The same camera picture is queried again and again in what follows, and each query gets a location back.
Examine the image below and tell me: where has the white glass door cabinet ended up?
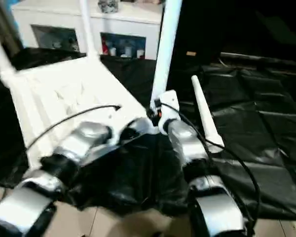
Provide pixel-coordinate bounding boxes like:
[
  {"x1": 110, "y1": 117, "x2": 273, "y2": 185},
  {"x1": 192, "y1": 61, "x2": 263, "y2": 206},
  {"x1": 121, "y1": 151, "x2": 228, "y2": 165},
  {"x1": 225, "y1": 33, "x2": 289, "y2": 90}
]
[{"x1": 11, "y1": 0, "x2": 164, "y2": 60}]

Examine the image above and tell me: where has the black mat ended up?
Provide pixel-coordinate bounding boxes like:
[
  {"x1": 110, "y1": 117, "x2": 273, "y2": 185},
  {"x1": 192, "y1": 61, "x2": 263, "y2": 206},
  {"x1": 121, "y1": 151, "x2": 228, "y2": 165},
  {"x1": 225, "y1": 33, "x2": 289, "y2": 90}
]
[{"x1": 0, "y1": 46, "x2": 296, "y2": 220}]

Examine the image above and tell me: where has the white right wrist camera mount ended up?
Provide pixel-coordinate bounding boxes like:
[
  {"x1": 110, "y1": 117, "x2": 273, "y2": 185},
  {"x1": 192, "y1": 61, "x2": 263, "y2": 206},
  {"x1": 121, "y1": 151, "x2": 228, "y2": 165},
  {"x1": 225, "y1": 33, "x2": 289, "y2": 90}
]
[{"x1": 157, "y1": 90, "x2": 181, "y2": 136}]

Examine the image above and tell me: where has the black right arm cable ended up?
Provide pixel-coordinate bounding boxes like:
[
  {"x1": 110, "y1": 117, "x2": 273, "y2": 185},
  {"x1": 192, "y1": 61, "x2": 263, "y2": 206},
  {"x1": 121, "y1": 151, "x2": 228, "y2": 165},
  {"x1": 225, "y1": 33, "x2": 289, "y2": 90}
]
[{"x1": 153, "y1": 99, "x2": 262, "y2": 237}]

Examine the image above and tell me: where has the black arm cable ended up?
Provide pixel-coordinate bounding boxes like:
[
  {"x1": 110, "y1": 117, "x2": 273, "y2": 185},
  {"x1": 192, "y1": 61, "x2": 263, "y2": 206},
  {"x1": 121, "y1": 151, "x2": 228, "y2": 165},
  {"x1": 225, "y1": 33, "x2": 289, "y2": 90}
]
[
  {"x1": 24, "y1": 105, "x2": 123, "y2": 151},
  {"x1": 153, "y1": 99, "x2": 262, "y2": 237}
]

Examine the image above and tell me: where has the metal framed glass door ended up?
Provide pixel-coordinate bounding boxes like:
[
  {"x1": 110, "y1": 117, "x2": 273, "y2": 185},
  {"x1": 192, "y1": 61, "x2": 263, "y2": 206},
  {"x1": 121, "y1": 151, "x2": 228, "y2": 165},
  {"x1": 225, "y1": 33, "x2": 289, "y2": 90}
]
[{"x1": 0, "y1": 0, "x2": 23, "y2": 50}]

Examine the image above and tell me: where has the blue white patterned jar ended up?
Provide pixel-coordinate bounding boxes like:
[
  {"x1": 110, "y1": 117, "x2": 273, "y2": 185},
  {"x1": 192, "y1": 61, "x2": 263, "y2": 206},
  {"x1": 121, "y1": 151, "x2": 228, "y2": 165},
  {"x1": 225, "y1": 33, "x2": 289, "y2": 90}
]
[{"x1": 98, "y1": 0, "x2": 121, "y2": 13}]

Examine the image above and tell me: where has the long dark rod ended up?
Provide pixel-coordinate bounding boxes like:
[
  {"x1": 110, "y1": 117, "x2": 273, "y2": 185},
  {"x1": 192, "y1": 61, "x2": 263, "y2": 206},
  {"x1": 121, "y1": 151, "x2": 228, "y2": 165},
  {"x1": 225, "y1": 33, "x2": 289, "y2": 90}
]
[{"x1": 219, "y1": 51, "x2": 296, "y2": 64}]

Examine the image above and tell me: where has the white plastic table top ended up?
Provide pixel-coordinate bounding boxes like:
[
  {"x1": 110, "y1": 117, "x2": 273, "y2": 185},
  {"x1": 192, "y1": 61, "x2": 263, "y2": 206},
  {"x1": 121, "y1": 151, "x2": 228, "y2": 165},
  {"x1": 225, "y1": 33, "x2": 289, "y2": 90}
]
[{"x1": 0, "y1": 54, "x2": 161, "y2": 173}]

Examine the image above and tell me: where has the white plastic table leg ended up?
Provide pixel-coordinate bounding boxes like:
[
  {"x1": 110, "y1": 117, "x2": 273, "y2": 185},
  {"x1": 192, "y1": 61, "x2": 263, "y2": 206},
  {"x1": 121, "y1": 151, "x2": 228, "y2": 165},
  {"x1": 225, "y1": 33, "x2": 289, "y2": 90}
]
[
  {"x1": 0, "y1": 23, "x2": 18, "y2": 76},
  {"x1": 148, "y1": 0, "x2": 184, "y2": 112},
  {"x1": 79, "y1": 0, "x2": 101, "y2": 59},
  {"x1": 190, "y1": 75, "x2": 225, "y2": 154}
]

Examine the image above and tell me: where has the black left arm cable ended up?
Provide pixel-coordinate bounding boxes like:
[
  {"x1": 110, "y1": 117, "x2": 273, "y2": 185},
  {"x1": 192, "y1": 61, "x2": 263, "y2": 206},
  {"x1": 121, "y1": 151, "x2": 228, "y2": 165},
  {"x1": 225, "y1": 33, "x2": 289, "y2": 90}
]
[{"x1": 24, "y1": 105, "x2": 123, "y2": 151}]

